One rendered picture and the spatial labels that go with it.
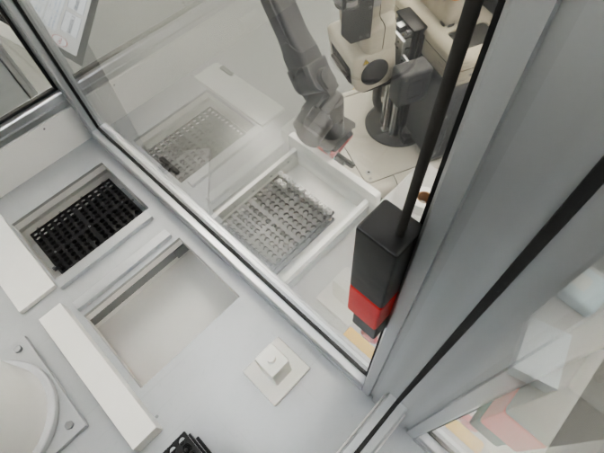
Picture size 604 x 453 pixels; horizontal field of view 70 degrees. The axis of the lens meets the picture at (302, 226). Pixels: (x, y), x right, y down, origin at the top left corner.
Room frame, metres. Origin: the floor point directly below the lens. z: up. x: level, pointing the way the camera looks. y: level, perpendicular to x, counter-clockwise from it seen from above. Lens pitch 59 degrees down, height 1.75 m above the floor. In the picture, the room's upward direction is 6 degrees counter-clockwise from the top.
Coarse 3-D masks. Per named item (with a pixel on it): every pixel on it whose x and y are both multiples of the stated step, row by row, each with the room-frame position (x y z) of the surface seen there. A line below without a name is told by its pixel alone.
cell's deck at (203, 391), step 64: (64, 192) 0.65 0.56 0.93; (128, 256) 0.45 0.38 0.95; (0, 320) 0.33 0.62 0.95; (256, 320) 0.28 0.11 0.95; (64, 384) 0.19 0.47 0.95; (192, 384) 0.17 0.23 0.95; (320, 384) 0.15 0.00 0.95; (128, 448) 0.08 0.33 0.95; (256, 448) 0.06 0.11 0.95; (320, 448) 0.05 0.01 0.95
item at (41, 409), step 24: (24, 336) 0.29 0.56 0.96; (0, 360) 0.22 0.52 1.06; (24, 360) 0.24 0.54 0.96; (0, 384) 0.17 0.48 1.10; (24, 384) 0.18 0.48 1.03; (48, 384) 0.19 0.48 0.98; (0, 408) 0.13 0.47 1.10; (24, 408) 0.14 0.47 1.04; (48, 408) 0.15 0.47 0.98; (72, 408) 0.15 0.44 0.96; (0, 432) 0.10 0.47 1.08; (24, 432) 0.11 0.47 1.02; (48, 432) 0.11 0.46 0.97; (72, 432) 0.11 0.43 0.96
